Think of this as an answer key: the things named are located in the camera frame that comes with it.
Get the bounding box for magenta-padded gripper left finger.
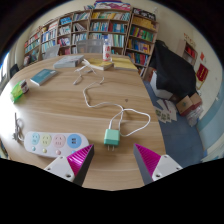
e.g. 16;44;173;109
43;143;95;187

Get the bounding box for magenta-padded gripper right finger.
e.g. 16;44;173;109
133;143;184;186

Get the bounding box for mint green charger block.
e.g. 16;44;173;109
103;128;121;152

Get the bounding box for white charger cable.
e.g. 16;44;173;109
82;76;152;138

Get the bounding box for white power strip pastel sockets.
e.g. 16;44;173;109
23;130;90;158

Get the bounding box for papers on floor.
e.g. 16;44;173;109
154;98;179;124

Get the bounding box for cardboard box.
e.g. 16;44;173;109
175;92;203;117

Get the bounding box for white box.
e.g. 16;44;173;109
149;70;174;100

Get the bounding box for small dark jar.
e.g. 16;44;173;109
20;79;30;95

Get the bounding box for green plastic bag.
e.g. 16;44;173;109
9;79;25;104

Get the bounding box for teal book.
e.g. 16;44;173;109
29;68;59;87

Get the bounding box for black cloth cover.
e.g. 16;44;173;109
148;39;198;99

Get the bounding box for grey book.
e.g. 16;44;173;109
53;54;85;70

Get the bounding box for dark blue chair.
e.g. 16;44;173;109
9;63;20;79

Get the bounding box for thick yellow book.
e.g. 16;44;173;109
85;58;115;72

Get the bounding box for flat yellow book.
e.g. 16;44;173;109
111;57;138;72

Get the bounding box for window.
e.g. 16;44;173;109
0;51;11;84

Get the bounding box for small grey mesh chair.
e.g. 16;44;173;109
42;44;61;60

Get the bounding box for wide grey mesh chair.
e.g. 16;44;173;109
76;39;104;55

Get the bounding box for clear bottle with red label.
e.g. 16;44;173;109
102;38;112;62

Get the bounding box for wooden bookshelf unit with books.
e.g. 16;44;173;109
22;0;159;78

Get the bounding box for white power strip cord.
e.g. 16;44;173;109
12;112;26;143

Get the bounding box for tangled white cable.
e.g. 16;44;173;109
72;59;96;86

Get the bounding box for red wall hanging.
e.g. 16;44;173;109
196;63;210;83

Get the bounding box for small wall shelf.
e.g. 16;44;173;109
175;38;198;67

